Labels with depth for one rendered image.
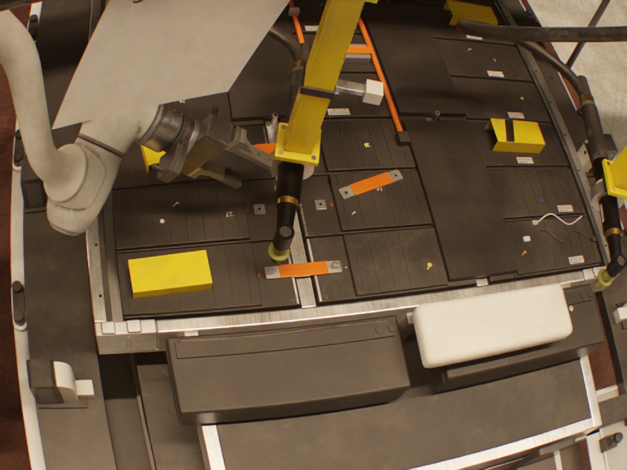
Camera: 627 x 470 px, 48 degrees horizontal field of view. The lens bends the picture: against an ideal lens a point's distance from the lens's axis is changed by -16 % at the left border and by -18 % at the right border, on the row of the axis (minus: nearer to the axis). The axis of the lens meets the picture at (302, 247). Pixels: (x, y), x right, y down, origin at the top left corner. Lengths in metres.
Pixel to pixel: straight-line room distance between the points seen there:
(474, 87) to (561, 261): 0.52
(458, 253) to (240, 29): 0.84
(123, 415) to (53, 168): 1.02
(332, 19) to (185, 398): 0.69
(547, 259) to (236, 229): 0.72
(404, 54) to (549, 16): 2.27
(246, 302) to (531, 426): 0.67
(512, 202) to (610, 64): 2.44
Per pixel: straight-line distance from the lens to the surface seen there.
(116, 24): 0.93
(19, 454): 2.53
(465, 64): 2.11
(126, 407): 2.15
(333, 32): 1.24
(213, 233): 1.65
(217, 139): 1.40
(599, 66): 4.14
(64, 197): 1.32
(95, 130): 1.35
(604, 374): 3.09
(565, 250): 1.90
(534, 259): 1.83
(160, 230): 1.64
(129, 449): 2.12
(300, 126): 1.45
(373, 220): 1.72
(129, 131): 1.36
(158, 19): 0.98
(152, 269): 1.57
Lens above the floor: 2.44
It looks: 60 degrees down
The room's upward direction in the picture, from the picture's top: 21 degrees clockwise
